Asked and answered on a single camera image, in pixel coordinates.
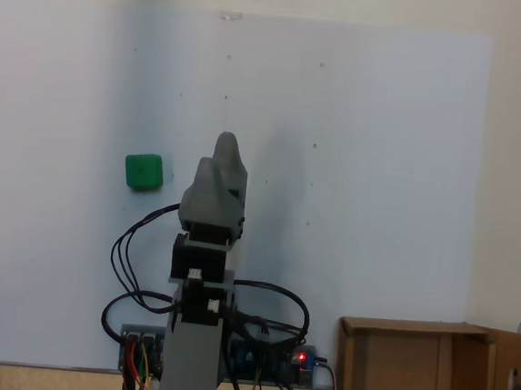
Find thin yellow wire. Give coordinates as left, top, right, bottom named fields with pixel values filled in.
left=245, top=339, right=268, bottom=390

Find thin black plug cable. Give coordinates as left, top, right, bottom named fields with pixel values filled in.
left=314, top=357, right=343, bottom=390

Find circuit board with jumper wires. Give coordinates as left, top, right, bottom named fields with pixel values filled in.
left=117, top=324, right=168, bottom=375

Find brown cardboard box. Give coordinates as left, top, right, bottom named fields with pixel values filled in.
left=333, top=311, right=521, bottom=390

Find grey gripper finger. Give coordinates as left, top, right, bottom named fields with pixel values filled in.
left=210, top=130, right=253, bottom=192
left=180, top=154, right=230, bottom=212

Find circuit board with blue parts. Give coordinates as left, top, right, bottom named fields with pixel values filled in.
left=225, top=335, right=321, bottom=388

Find black elbow cable bundle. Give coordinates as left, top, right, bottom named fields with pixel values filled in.
left=227, top=276, right=314, bottom=349

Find coloured jumper wire bundle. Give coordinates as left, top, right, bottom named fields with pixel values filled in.
left=120, top=340, right=161, bottom=390

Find black gripper cable bundle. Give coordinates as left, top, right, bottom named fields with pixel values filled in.
left=105, top=197, right=184, bottom=316

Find large white paper sheet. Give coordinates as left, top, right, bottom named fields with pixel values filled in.
left=0, top=0, right=495, bottom=390

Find green dice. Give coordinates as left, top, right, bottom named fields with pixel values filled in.
left=122, top=150, right=166, bottom=195

